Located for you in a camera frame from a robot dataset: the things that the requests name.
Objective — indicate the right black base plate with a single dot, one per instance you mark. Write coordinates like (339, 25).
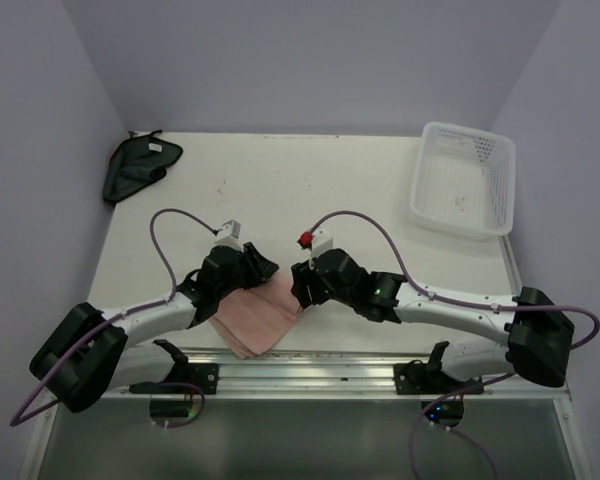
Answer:
(418, 378)

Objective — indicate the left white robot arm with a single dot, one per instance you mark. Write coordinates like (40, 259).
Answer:
(78, 361)

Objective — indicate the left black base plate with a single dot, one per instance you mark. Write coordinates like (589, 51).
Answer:
(202, 375)

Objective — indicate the white plastic basket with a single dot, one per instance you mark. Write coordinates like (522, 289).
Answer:
(464, 182)

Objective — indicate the aluminium mounting rail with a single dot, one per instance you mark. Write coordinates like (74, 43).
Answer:
(283, 375)

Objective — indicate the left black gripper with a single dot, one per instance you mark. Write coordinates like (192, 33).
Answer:
(258, 266)

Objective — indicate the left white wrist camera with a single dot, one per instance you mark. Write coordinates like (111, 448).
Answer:
(228, 235)

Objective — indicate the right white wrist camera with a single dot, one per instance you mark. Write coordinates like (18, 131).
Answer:
(316, 242)

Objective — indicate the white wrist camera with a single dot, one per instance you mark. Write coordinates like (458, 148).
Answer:
(228, 235)
(316, 242)

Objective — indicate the black cloth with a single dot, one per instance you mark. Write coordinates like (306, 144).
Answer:
(137, 163)

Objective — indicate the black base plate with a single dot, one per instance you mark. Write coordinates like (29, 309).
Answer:
(202, 375)
(418, 378)

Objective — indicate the pink towel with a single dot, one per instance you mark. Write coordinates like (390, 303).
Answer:
(251, 322)

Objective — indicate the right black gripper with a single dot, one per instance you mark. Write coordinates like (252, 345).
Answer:
(304, 279)

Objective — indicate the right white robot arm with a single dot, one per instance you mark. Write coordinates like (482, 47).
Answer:
(525, 335)

